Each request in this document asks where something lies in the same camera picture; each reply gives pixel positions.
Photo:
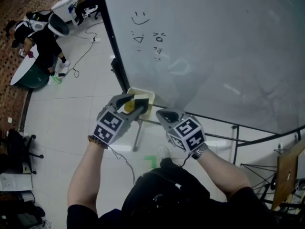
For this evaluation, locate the black metal rack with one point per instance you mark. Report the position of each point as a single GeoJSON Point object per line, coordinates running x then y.
{"type": "Point", "coordinates": [273, 184]}

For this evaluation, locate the white wall outlet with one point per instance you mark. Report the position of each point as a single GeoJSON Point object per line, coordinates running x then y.
{"type": "Point", "coordinates": [10, 120]}

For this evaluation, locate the yellow round object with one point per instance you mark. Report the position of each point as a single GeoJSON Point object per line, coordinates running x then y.
{"type": "Point", "coordinates": [129, 107]}

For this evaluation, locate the white water dispenser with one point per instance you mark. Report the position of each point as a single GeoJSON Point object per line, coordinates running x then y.
{"type": "Point", "coordinates": [14, 182]}

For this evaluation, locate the metal wristwatch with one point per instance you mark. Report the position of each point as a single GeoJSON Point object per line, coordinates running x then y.
{"type": "Point", "coordinates": [199, 153]}

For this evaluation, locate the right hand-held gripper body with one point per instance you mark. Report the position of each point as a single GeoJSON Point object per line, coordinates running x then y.
{"type": "Point", "coordinates": [188, 132]}

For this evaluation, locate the metal trash can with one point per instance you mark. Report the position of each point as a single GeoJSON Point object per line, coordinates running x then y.
{"type": "Point", "coordinates": [27, 197]}

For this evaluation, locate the cream plastic box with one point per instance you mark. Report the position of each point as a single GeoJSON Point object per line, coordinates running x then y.
{"type": "Point", "coordinates": [151, 106]}

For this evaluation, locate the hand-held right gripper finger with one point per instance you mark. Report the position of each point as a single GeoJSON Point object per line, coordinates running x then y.
{"type": "Point", "coordinates": [182, 115]}
{"type": "Point", "coordinates": [160, 117]}

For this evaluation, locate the white desk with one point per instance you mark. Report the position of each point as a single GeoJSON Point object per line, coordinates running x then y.
{"type": "Point", "coordinates": [63, 7]}

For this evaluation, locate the person's left forearm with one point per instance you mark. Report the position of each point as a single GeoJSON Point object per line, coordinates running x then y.
{"type": "Point", "coordinates": [83, 175]}

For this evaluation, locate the green bathtub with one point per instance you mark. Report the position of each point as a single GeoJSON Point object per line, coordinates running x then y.
{"type": "Point", "coordinates": [28, 75]}

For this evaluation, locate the person's right forearm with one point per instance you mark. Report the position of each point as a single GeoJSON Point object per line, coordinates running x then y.
{"type": "Point", "coordinates": [221, 173]}

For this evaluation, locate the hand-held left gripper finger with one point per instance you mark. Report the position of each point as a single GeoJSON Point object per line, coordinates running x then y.
{"type": "Point", "coordinates": [116, 100]}
{"type": "Point", "coordinates": [135, 113]}

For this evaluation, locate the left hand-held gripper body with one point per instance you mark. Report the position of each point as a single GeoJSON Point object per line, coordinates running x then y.
{"type": "Point", "coordinates": [107, 125]}

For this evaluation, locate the person's black clothing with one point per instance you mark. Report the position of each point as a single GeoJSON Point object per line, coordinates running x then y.
{"type": "Point", "coordinates": [166, 199]}

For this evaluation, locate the white power strip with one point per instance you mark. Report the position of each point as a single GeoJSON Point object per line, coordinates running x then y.
{"type": "Point", "coordinates": [96, 40]}

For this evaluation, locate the white whiteboard on stand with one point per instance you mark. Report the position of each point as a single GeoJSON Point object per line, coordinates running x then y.
{"type": "Point", "coordinates": [214, 44]}

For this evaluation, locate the wooden board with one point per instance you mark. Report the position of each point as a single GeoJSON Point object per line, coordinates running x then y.
{"type": "Point", "coordinates": [286, 170]}

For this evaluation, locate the black office chair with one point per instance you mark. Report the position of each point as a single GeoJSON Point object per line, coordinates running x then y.
{"type": "Point", "coordinates": [91, 7]}
{"type": "Point", "coordinates": [16, 147]}

